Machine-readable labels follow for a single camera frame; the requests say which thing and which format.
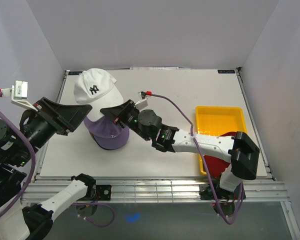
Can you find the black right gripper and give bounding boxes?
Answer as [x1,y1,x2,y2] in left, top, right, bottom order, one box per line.
[100,100,151,142]

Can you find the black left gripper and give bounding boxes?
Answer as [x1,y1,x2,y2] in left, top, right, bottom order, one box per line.
[9,95,93,166]

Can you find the lavender LA baseball cap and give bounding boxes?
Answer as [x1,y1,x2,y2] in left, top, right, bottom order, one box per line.
[83,116,130,150]

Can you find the white baseball cap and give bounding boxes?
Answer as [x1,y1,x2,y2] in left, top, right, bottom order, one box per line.
[73,68,124,122]

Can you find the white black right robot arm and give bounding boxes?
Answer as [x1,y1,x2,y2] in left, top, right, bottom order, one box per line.
[100,100,260,199]

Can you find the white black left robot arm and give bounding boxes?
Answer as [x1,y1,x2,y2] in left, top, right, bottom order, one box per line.
[0,98,96,240]

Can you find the dark label sticker left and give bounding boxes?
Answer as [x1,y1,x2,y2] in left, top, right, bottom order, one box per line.
[68,71,83,76]

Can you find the dark label sticker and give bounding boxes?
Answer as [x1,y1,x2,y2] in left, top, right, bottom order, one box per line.
[68,71,83,76]
[217,69,236,74]

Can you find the yellow plastic tray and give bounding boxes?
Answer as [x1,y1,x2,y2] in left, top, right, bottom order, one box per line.
[195,106,248,175]

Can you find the red LA baseball cap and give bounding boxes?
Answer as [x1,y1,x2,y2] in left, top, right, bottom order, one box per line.
[203,129,238,179]

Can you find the dark label sticker right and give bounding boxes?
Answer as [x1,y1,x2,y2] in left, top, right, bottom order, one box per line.
[217,69,236,74]

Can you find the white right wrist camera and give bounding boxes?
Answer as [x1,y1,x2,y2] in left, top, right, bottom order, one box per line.
[135,91,152,110]

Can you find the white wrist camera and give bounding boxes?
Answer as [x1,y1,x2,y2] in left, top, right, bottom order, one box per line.
[0,80,37,111]
[135,91,152,110]

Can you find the paper strip at wall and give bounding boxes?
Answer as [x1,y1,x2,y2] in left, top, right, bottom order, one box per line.
[129,66,179,71]

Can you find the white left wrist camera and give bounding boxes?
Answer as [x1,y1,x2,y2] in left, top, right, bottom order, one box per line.
[0,80,37,111]

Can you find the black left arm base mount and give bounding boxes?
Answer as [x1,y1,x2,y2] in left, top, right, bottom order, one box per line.
[91,184,112,201]

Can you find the aluminium frame rail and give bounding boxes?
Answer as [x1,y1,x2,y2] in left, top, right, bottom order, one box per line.
[21,179,290,203]

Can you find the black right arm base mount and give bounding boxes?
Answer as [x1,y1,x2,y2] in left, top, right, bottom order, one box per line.
[199,184,241,200]

